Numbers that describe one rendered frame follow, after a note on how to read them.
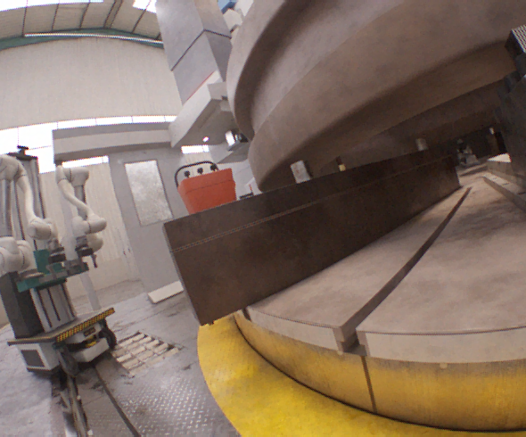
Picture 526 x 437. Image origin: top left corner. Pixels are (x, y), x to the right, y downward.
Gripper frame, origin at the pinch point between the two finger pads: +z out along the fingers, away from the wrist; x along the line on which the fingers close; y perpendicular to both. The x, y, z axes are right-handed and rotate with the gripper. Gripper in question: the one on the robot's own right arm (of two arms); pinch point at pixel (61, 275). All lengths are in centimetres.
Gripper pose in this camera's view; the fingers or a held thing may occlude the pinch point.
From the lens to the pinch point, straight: 190.6
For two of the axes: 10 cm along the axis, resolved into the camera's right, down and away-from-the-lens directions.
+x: -1.5, 0.4, -9.9
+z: 3.3, 9.4, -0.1
